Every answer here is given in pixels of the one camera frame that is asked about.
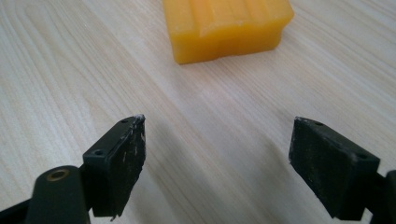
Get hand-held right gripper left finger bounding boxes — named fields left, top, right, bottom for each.
left=81, top=113, right=147, bottom=218

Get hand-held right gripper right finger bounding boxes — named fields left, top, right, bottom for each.
left=288, top=116, right=381, bottom=222

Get yellow soap bar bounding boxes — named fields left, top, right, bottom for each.
left=162, top=0, right=295, bottom=65

